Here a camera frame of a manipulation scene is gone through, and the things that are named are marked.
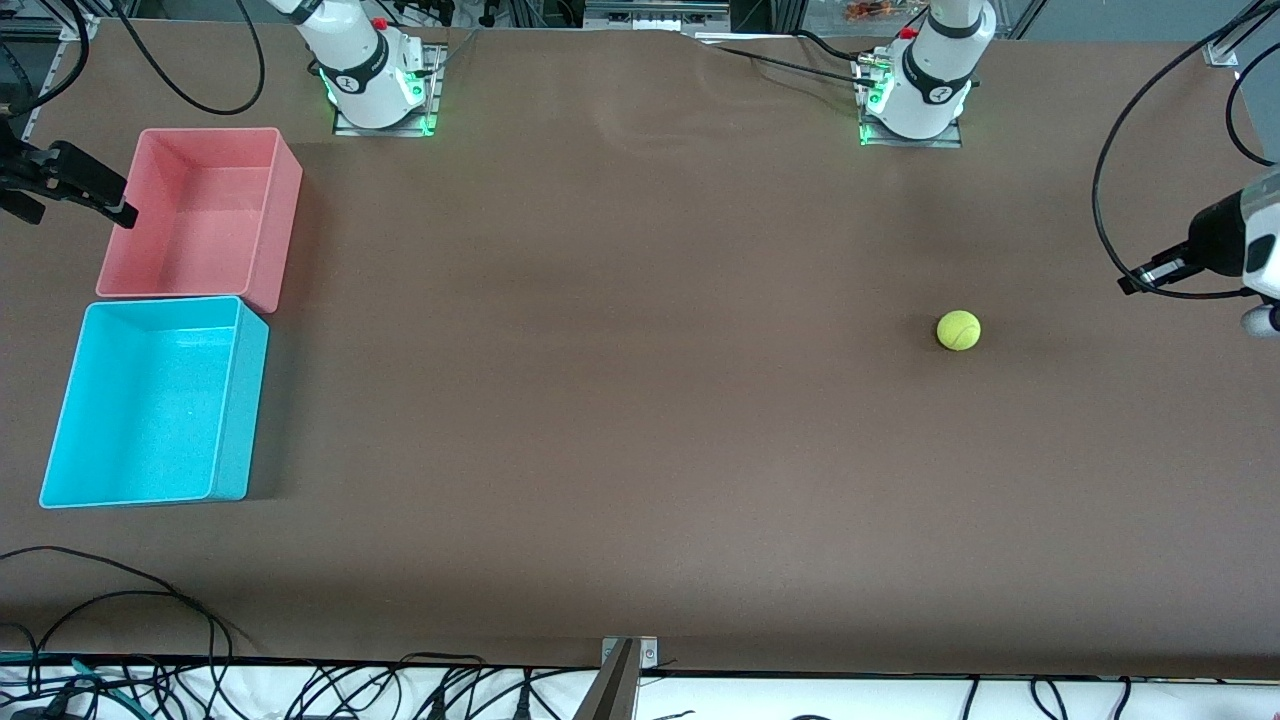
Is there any yellow-green tennis ball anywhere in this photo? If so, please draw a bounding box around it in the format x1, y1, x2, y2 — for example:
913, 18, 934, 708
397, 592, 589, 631
936, 309, 982, 352

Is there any pink plastic bin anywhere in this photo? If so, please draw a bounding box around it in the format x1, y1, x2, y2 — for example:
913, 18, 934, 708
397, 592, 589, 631
96, 127, 304, 314

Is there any blue plastic bin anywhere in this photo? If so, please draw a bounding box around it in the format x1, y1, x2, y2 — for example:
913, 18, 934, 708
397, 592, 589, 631
39, 296, 271, 510

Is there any large table cover mat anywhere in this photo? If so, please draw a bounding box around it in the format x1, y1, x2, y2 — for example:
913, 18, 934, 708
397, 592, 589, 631
0, 18, 1280, 681

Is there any white lower shelf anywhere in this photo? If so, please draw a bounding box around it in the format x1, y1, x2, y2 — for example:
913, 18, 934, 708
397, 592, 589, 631
0, 660, 1280, 720

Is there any grey background device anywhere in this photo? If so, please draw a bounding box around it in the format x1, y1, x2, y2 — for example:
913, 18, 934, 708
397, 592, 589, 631
583, 0, 731, 33

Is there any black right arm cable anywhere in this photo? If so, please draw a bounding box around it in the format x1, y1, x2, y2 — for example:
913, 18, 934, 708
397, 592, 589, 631
108, 0, 266, 116
0, 0, 91, 116

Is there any aluminium frame profile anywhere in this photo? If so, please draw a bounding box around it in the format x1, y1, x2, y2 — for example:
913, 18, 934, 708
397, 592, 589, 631
0, 0, 101, 43
1203, 0, 1266, 67

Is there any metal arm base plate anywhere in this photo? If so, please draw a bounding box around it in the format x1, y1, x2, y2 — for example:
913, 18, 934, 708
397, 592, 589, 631
858, 50, 964, 150
333, 44, 446, 138

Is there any long black looped cable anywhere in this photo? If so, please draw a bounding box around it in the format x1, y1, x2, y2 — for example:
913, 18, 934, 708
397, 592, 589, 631
0, 545, 236, 666
25, 590, 216, 691

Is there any black cable on table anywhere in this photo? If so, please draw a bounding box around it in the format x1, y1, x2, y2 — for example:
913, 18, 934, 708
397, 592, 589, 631
712, 45, 881, 89
795, 28, 866, 63

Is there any teal cable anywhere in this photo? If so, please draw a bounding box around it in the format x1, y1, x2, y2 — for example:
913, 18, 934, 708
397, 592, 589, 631
0, 652, 136, 706

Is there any small metal bracket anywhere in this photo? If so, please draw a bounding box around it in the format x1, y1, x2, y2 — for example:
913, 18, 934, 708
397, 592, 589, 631
600, 636, 659, 673

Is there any dark grey camera post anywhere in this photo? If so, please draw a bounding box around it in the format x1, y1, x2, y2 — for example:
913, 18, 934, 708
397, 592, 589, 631
572, 640, 641, 720

